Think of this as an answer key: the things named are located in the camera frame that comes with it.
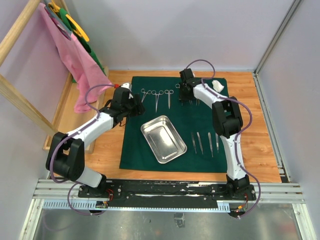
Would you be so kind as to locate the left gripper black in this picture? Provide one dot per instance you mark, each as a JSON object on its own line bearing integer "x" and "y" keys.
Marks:
{"x": 138, "y": 109}

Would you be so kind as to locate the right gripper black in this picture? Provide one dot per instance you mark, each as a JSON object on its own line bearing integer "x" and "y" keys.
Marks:
{"x": 182, "y": 98}

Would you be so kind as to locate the steel surgical scissors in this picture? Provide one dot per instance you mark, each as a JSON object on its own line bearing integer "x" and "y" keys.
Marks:
{"x": 169, "y": 92}

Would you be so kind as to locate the steel forceps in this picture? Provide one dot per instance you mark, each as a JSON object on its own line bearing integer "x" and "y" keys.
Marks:
{"x": 157, "y": 95}
{"x": 145, "y": 93}

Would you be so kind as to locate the white gauze roll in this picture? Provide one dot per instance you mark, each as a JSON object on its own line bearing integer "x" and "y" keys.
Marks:
{"x": 217, "y": 86}

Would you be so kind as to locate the steel instrument tray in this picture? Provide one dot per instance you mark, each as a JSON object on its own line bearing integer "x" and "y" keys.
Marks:
{"x": 163, "y": 139}

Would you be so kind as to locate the dark green surgical cloth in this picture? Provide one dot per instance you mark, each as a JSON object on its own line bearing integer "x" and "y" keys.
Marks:
{"x": 186, "y": 118}

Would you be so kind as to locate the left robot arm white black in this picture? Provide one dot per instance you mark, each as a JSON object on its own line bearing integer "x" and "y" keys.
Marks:
{"x": 66, "y": 156}

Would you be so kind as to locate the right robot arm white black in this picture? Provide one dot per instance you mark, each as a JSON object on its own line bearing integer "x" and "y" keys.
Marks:
{"x": 227, "y": 123}

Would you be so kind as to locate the pink cloth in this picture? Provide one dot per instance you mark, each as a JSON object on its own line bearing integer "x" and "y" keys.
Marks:
{"x": 91, "y": 81}

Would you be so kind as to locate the green garment on hanger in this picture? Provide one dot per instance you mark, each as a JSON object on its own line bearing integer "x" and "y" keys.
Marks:
{"x": 63, "y": 15}

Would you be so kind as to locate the grey hanger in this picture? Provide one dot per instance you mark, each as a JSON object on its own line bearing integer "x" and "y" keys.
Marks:
{"x": 57, "y": 21}

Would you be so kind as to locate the yellow hanger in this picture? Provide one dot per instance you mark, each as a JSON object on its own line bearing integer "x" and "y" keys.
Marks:
{"x": 72, "y": 22}

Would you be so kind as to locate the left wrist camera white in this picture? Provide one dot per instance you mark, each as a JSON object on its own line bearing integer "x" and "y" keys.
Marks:
{"x": 127, "y": 85}

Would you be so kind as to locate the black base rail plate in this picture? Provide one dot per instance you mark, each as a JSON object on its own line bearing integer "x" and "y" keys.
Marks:
{"x": 166, "y": 194}

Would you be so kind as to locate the wooden rack frame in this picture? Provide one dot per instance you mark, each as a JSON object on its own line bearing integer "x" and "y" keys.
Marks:
{"x": 35, "y": 70}

